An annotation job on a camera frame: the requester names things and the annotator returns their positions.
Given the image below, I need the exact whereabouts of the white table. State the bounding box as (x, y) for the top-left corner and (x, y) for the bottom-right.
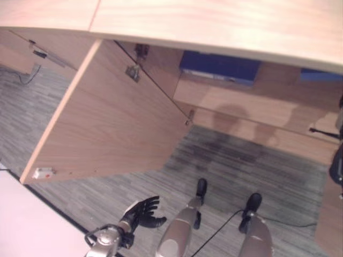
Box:
(0, 169), (93, 257)

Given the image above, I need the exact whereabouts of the black floor cable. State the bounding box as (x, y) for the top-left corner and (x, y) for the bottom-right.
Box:
(191, 209), (317, 257)

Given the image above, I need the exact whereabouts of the open wooden cabinet door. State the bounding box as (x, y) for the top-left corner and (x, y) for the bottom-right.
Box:
(19, 39), (195, 185)

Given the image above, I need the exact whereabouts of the white magnetic door catch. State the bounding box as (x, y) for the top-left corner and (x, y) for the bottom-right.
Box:
(32, 167), (55, 179)

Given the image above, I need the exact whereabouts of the metal door hinge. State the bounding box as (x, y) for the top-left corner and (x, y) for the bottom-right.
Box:
(125, 65), (140, 81)

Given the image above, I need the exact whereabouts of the blue folder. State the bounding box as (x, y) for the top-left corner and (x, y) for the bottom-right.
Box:
(300, 68), (341, 82)
(180, 50), (262, 88)

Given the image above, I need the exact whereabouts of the silver right robot leg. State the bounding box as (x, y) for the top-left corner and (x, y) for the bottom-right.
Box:
(238, 192), (274, 257)

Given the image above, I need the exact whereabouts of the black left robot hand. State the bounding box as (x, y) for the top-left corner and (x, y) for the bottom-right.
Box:
(124, 195), (167, 229)

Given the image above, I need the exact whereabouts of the silver left robot leg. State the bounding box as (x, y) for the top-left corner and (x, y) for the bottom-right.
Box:
(154, 178), (208, 257)

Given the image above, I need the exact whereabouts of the silver robot leg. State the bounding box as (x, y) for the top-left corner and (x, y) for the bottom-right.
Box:
(238, 192), (274, 257)
(154, 178), (208, 257)

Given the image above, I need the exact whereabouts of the wooden office cabinet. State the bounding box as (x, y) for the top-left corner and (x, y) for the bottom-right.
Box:
(0, 0), (343, 166)

